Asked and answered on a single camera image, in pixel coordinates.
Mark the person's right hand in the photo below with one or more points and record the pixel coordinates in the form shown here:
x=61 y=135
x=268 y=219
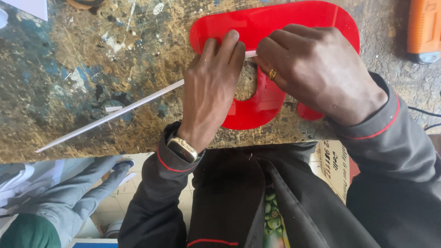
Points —
x=320 y=72

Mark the brown round object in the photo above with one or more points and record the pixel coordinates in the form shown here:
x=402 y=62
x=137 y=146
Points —
x=82 y=2

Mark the person's left hand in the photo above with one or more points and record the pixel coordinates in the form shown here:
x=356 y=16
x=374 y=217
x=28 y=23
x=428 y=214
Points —
x=208 y=93

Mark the white printed sign board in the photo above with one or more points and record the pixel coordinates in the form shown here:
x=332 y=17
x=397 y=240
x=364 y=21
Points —
x=332 y=168

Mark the orange power tool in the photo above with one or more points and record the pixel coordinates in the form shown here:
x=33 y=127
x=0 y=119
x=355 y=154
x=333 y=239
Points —
x=423 y=29

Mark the person's right fingers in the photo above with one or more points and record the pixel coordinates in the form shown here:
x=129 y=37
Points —
x=275 y=48

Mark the gold smartwatch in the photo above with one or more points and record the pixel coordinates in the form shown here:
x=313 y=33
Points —
x=182 y=148

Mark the red acrylic letter cutout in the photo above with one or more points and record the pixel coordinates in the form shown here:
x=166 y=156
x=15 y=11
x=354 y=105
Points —
x=275 y=20

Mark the white plastic strip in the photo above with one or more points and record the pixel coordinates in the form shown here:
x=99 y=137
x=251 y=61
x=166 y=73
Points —
x=113 y=112

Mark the white blue board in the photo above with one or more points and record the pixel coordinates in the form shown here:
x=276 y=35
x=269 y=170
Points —
x=93 y=243

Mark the small white plastic scrap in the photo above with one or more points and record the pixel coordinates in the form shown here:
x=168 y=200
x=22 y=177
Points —
x=113 y=109

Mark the person's black jacket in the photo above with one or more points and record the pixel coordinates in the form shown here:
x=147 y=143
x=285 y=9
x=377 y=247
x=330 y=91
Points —
x=248 y=199

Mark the white paper sheet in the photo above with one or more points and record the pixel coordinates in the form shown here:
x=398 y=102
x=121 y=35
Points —
x=29 y=7

